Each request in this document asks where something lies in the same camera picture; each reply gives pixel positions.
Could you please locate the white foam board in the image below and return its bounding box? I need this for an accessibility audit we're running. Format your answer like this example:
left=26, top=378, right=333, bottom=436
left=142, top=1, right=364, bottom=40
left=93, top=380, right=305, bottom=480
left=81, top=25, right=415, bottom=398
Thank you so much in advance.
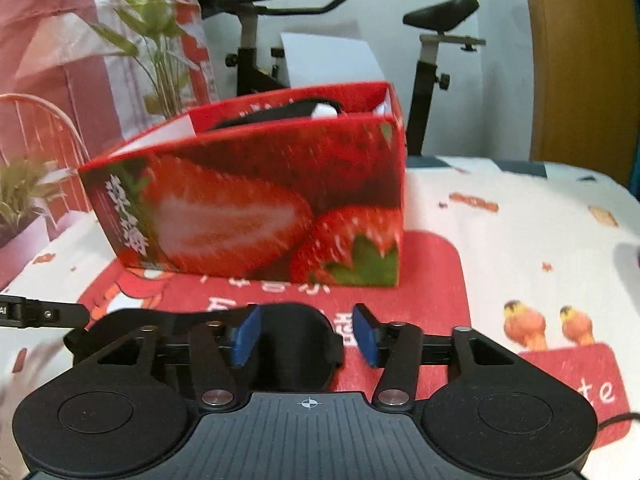
left=280, top=32, right=386, bottom=90

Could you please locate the black cable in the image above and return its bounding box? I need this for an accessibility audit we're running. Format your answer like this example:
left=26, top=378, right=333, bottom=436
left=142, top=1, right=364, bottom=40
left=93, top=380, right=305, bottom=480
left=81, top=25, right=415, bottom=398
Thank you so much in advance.
left=597, top=411, right=640, bottom=432

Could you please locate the black fabric cap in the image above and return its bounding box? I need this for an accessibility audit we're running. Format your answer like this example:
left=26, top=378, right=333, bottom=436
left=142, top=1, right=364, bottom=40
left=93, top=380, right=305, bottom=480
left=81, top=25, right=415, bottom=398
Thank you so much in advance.
left=62, top=302, right=346, bottom=395

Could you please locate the red strawberry print cardboard box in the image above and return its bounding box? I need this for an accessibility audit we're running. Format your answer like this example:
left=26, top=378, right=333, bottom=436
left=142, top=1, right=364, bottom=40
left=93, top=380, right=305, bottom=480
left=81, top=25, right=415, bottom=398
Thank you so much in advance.
left=77, top=81, right=407, bottom=288

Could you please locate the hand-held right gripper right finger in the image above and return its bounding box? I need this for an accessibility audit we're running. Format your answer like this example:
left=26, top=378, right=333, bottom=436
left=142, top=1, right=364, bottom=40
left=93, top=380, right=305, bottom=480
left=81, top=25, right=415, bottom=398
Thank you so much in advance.
left=351, top=303, right=519, bottom=409

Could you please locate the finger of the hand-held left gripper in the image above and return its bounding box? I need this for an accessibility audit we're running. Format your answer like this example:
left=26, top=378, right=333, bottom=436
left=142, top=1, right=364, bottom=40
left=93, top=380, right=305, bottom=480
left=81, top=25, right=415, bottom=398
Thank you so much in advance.
left=0, top=294, right=92, bottom=331

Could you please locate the black cloth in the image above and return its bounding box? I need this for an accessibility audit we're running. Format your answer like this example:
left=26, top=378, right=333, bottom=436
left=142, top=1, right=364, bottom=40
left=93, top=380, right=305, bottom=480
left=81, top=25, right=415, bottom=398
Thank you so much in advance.
left=205, top=96, right=351, bottom=133

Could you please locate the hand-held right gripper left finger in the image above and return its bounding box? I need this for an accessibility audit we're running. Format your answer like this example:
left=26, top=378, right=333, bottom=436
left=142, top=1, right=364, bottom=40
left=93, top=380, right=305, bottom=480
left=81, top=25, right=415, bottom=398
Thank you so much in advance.
left=95, top=303, right=264, bottom=409

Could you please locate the wooden door panel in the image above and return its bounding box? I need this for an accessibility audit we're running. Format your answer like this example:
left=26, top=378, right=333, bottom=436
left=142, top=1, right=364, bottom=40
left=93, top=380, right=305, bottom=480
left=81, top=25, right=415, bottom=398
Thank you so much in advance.
left=520, top=0, right=640, bottom=186

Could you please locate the black exercise bike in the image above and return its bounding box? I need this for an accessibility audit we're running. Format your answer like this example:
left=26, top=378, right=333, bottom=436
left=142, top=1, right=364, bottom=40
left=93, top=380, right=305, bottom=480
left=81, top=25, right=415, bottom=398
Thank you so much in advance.
left=195, top=0, right=487, bottom=158

